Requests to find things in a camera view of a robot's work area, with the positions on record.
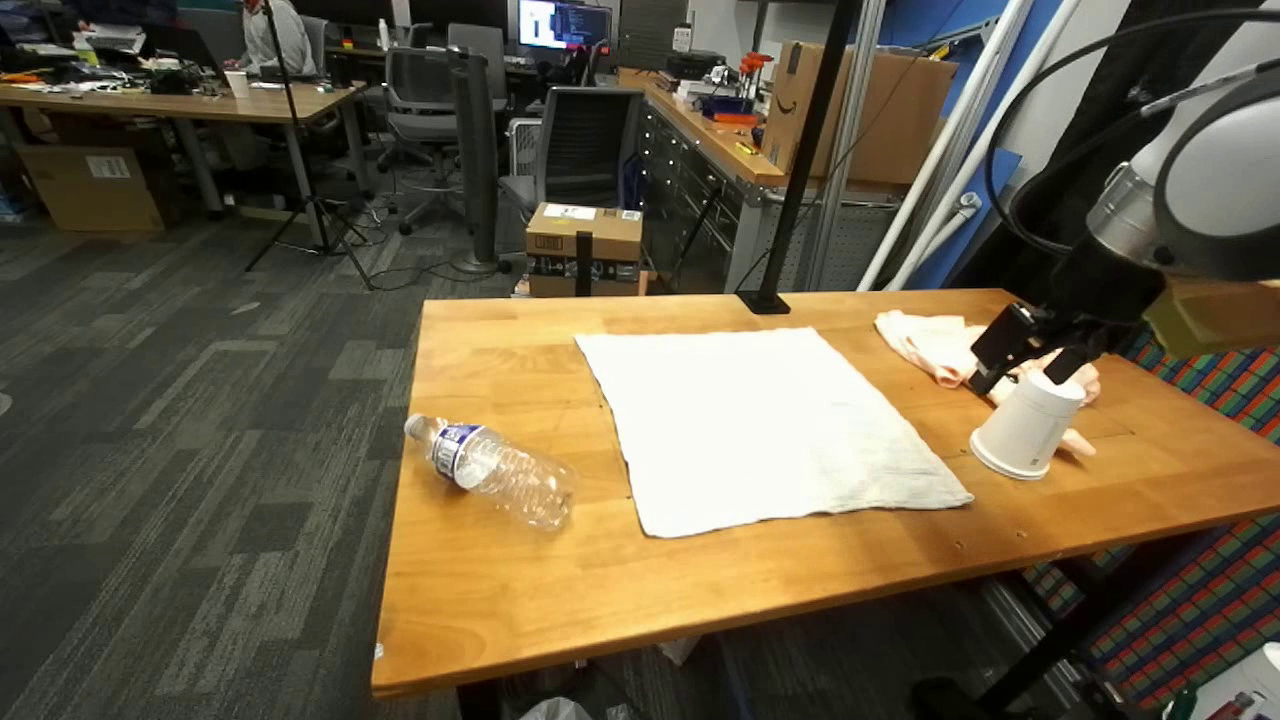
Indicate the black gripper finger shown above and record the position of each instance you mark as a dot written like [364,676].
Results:
[1070,363]
[988,381]

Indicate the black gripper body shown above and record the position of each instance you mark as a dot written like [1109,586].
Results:
[1020,332]

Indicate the white square towel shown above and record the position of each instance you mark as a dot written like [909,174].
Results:
[762,427]

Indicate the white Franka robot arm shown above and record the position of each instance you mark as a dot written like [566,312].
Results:
[1226,186]

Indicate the white paper cup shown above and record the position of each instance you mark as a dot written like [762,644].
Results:
[1026,427]

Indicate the crumpled pink white cloth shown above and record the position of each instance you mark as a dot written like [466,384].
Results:
[934,341]

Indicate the white pipe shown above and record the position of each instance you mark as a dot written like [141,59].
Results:
[983,194]
[934,147]

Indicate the large brown cardboard box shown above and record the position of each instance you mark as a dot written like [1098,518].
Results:
[880,115]

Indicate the colourful striped fabric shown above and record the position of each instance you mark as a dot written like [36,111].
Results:
[1202,603]

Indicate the black table leg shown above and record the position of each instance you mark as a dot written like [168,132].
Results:
[1066,641]

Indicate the blue board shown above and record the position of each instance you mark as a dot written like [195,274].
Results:
[921,27]

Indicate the dark drawer cabinet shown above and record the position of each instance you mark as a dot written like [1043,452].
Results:
[695,202]

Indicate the cardboard box with white label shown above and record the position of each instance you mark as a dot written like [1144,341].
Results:
[584,231]

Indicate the dark flat panel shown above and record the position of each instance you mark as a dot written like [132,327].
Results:
[584,142]

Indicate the clear plastic water bottle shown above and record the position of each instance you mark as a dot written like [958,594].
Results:
[502,479]

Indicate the white plastic bag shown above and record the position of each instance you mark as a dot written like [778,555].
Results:
[555,711]

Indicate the lit computer monitor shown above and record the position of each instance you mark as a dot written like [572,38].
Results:
[561,27]

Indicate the grey tall column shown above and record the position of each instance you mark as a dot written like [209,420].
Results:
[477,162]

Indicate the grey office chair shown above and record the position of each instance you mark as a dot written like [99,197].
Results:
[421,84]

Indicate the black tripod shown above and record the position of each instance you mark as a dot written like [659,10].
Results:
[315,202]

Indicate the person in white shirt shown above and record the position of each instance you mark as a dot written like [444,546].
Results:
[280,38]

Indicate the small cup on desk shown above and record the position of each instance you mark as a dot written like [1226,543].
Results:
[236,84]

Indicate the wooden office desk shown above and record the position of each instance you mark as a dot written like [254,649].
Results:
[163,107]

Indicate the cardboard box with sticker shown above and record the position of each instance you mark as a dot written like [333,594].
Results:
[92,188]

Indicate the wooden wrist camera bar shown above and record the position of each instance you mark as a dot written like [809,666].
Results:
[1220,317]

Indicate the black camera stand pole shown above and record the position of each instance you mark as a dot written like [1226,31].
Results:
[803,202]

